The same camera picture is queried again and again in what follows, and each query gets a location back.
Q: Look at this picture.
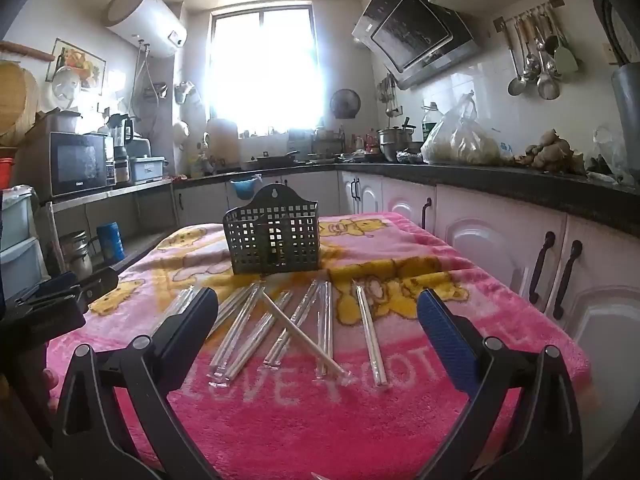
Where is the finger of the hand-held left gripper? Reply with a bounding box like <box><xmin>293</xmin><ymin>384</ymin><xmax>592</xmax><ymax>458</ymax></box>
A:
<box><xmin>16</xmin><ymin>271</ymin><xmax>82</xmax><ymax>312</ymax></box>
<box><xmin>75</xmin><ymin>266</ymin><xmax>120</xmax><ymax>307</ymax></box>

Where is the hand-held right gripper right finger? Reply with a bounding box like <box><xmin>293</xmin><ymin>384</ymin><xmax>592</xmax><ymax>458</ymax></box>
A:
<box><xmin>416</xmin><ymin>288</ymin><xmax>584</xmax><ymax>480</ymax></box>

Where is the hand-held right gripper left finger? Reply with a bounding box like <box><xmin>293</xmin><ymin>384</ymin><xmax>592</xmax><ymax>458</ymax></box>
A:
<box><xmin>51</xmin><ymin>286</ymin><xmax>223</xmax><ymax>480</ymax></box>

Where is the pile of chopsticks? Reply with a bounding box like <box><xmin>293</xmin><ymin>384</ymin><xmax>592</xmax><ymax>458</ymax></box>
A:
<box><xmin>160</xmin><ymin>277</ymin><xmax>391</xmax><ymax>387</ymax></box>

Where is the dark green plastic utensil basket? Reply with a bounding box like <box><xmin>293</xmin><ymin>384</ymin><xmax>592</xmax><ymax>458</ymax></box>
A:
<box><xmin>222</xmin><ymin>183</ymin><xmax>321</xmax><ymax>276</ymax></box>

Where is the row of hanging kitchen utensils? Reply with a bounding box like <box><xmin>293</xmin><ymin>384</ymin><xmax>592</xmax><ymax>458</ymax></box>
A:
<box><xmin>501</xmin><ymin>4</ymin><xmax>581</xmax><ymax>102</ymax></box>

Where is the glass jar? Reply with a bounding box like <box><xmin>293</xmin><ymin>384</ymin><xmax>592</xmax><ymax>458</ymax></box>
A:
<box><xmin>62</xmin><ymin>231</ymin><xmax>94</xmax><ymax>279</ymax></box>

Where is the blue cup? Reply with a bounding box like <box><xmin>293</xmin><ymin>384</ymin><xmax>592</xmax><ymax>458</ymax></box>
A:
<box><xmin>96</xmin><ymin>221</ymin><xmax>126</xmax><ymax>263</ymax></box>

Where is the plastic drawer unit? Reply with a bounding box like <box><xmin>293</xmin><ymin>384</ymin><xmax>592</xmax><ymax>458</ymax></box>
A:
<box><xmin>0</xmin><ymin>187</ymin><xmax>48</xmax><ymax>302</ymax></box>

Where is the tiled shelf unit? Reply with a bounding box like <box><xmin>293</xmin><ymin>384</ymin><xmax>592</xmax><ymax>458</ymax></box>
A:
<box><xmin>45</xmin><ymin>177</ymin><xmax>176</xmax><ymax>281</ymax></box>

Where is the black microwave oven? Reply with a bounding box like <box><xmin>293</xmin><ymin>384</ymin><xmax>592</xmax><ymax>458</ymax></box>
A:
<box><xmin>49</xmin><ymin>131</ymin><xmax>117</xmax><ymax>198</ymax></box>

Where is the blue-grey plastic box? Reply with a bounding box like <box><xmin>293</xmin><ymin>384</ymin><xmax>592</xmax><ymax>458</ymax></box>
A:
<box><xmin>129</xmin><ymin>155</ymin><xmax>168</xmax><ymax>184</ymax></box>

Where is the blue hanging trash bin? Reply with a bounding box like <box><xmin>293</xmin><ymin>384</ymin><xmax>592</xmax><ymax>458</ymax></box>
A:
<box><xmin>230</xmin><ymin>175</ymin><xmax>263</xmax><ymax>201</ymax></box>

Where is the black blender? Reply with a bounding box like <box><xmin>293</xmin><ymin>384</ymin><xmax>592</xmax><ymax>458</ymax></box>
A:
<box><xmin>106</xmin><ymin>112</ymin><xmax>136</xmax><ymax>184</ymax></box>

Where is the pink printed blanket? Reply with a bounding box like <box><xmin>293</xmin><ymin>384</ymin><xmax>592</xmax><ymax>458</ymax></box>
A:
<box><xmin>45</xmin><ymin>212</ymin><xmax>596</xmax><ymax>480</ymax></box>

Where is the black kitchen countertop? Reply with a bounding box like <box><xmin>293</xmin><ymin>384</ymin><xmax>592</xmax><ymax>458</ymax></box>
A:
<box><xmin>172</xmin><ymin>157</ymin><xmax>640</xmax><ymax>236</ymax></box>

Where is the black frying pan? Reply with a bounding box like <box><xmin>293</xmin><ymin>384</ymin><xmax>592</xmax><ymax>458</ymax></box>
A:
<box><xmin>242</xmin><ymin>151</ymin><xmax>301</xmax><ymax>171</ymax></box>

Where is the pale cutting board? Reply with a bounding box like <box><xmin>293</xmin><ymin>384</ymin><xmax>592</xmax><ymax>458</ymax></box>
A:
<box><xmin>206</xmin><ymin>118</ymin><xmax>240</xmax><ymax>168</ymax></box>

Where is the bamboo sieve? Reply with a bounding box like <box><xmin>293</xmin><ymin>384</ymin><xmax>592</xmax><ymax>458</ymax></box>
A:
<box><xmin>0</xmin><ymin>60</ymin><xmax>41</xmax><ymax>147</ymax></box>

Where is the clear plastic bag of food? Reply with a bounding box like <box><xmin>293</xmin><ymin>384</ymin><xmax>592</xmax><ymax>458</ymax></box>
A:
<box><xmin>421</xmin><ymin>92</ymin><xmax>506</xmax><ymax>166</ymax></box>

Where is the stainless steel pot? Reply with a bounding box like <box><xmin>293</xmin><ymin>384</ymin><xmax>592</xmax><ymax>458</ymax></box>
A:
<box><xmin>377</xmin><ymin>125</ymin><xmax>416</xmax><ymax>162</ymax></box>

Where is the small white fan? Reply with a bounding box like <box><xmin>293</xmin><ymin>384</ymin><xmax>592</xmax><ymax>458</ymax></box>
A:
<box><xmin>52</xmin><ymin>66</ymin><xmax>82</xmax><ymax>111</ymax></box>

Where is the cooking oil bottle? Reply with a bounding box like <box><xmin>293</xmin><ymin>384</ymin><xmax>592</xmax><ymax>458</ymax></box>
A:
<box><xmin>422</xmin><ymin>102</ymin><xmax>444</xmax><ymax>145</ymax></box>

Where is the pile of ginger roots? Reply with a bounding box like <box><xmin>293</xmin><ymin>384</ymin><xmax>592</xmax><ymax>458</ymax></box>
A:
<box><xmin>515</xmin><ymin>130</ymin><xmax>587</xmax><ymax>176</ymax></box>

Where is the plastic bag of greens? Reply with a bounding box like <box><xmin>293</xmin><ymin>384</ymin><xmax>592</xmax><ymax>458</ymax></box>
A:
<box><xmin>585</xmin><ymin>125</ymin><xmax>637</xmax><ymax>186</ymax></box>

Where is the small hanging utensil set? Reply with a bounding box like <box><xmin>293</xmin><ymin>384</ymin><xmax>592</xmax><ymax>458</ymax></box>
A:
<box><xmin>377</xmin><ymin>74</ymin><xmax>401</xmax><ymax>118</ymax></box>

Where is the kitchen window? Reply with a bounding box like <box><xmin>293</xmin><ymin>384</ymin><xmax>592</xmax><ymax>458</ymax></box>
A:
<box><xmin>207</xmin><ymin>5</ymin><xmax>321</xmax><ymax>136</ymax></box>

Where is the white water heater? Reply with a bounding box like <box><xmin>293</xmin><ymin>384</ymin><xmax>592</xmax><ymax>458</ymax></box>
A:
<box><xmin>104</xmin><ymin>0</ymin><xmax>188</xmax><ymax>58</ymax></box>

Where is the black range hood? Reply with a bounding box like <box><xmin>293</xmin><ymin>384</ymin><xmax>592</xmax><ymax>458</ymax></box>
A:
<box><xmin>351</xmin><ymin>0</ymin><xmax>481</xmax><ymax>91</ymax></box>

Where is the framed wall picture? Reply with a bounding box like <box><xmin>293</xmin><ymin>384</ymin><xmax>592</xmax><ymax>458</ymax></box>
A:
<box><xmin>46</xmin><ymin>38</ymin><xmax>107</xmax><ymax>96</ymax></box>

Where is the black wall fan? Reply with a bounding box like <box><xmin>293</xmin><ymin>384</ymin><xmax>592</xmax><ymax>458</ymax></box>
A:
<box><xmin>329</xmin><ymin>88</ymin><xmax>362</xmax><ymax>121</ymax></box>

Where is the wall utensil rail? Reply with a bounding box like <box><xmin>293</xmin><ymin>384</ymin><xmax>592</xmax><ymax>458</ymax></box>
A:
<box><xmin>492</xmin><ymin>0</ymin><xmax>563</xmax><ymax>31</ymax></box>

